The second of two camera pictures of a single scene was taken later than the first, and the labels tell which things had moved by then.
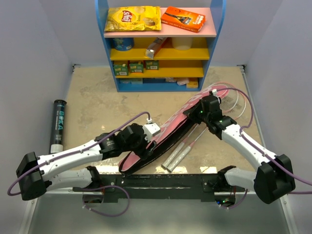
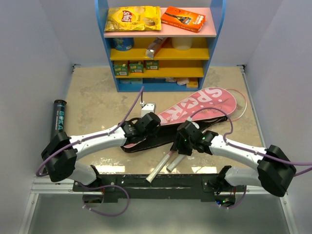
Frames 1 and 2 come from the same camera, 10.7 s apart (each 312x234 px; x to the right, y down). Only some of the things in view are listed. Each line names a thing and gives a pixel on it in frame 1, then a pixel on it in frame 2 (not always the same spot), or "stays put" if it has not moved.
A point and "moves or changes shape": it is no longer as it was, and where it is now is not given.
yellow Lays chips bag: [133, 18] stays put
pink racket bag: [175, 127] moves or changes shape
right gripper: [190, 113] → [177, 145]
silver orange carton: [155, 46] stays put
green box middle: [138, 68] stays put
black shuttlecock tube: [58, 128] stays put
